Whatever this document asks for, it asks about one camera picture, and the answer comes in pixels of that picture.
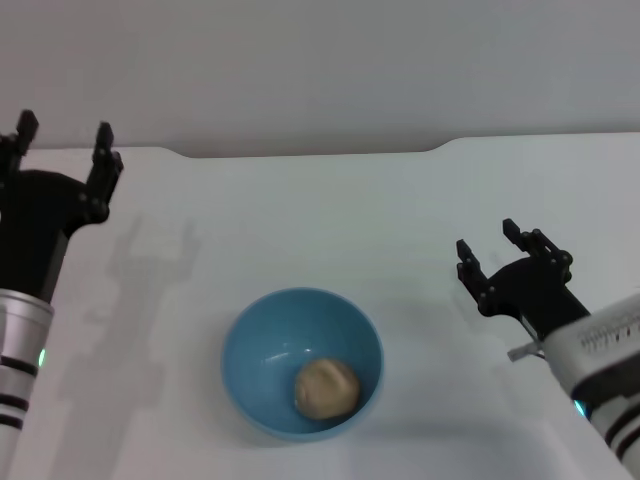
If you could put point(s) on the blue bowl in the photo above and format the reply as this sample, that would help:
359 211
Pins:
280 340

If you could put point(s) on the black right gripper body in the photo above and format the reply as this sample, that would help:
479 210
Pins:
535 295

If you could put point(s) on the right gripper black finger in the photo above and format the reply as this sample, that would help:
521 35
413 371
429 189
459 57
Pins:
540 247
472 272

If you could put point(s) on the beige egg yolk pastry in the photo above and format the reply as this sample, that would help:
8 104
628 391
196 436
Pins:
327 387

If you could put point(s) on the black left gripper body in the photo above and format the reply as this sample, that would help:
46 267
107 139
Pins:
35 225

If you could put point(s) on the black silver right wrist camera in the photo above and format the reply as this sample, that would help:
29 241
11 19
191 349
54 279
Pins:
595 340

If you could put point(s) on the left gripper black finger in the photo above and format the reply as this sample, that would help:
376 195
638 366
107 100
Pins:
105 170
22 140

